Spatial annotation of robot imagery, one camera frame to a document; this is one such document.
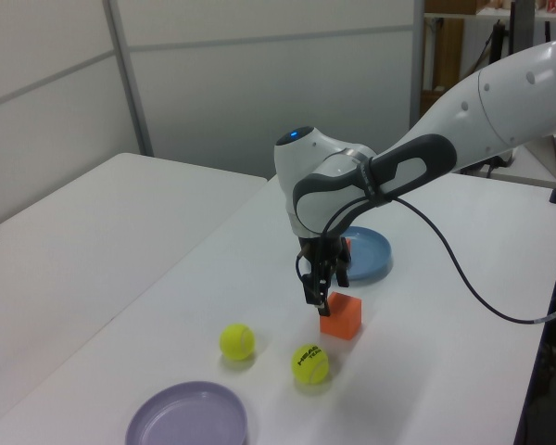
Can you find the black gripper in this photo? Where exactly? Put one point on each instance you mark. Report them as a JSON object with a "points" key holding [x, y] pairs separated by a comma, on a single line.
{"points": [[324, 255]]}

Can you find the orange cube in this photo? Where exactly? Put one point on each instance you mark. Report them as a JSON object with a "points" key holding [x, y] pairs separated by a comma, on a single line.
{"points": [[347, 320], [348, 245]]}

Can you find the yellow tennis ball HEAD print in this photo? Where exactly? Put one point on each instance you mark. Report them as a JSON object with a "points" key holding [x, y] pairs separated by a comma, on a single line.
{"points": [[310, 364]]}

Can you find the plain yellow tennis ball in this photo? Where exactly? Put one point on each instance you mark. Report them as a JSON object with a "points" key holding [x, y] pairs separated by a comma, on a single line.
{"points": [[237, 342]]}

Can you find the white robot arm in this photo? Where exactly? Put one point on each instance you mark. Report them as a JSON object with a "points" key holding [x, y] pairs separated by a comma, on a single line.
{"points": [[514, 92]]}

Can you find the blue plate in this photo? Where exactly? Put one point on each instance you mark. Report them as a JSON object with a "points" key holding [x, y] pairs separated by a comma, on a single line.
{"points": [[370, 255]]}

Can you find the purple plate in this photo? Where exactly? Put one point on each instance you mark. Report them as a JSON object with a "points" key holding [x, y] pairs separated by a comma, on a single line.
{"points": [[185, 417]]}

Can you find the cardboard box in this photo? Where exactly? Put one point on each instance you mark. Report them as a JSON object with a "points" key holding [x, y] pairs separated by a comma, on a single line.
{"points": [[431, 104]]}

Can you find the white desk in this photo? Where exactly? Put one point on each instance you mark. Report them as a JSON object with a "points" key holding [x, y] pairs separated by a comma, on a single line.
{"points": [[528, 169]]}

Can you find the tall cardboard panel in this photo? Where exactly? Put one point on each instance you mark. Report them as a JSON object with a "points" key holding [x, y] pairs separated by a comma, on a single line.
{"points": [[445, 51]]}

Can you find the grey partition post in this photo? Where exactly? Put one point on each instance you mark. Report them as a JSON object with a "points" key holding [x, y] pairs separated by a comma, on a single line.
{"points": [[130, 79], [419, 55]]}

